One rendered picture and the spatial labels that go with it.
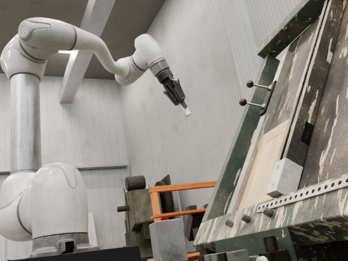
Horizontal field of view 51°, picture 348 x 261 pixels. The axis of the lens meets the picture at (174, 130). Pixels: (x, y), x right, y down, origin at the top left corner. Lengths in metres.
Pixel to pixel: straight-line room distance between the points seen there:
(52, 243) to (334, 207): 0.73
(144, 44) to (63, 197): 0.92
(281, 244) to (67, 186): 0.64
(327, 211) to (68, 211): 0.68
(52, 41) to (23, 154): 0.40
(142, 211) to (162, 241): 5.64
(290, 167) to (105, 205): 9.50
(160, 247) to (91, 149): 9.39
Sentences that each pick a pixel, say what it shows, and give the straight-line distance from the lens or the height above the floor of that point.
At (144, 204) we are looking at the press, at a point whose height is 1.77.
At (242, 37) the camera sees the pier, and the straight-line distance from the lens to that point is 5.77.
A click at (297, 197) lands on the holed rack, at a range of 1.12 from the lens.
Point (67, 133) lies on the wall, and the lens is 10.92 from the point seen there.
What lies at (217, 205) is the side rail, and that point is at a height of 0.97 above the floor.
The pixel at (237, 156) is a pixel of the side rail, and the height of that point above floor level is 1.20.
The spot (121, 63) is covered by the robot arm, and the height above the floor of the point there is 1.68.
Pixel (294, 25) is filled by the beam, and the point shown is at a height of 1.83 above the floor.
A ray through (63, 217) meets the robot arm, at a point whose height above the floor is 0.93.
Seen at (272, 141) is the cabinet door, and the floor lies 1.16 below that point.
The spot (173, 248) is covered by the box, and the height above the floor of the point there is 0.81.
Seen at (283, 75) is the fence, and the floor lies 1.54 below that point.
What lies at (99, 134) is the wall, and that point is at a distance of 11.10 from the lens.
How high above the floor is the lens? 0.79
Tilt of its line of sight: 18 degrees up
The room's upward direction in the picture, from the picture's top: 10 degrees counter-clockwise
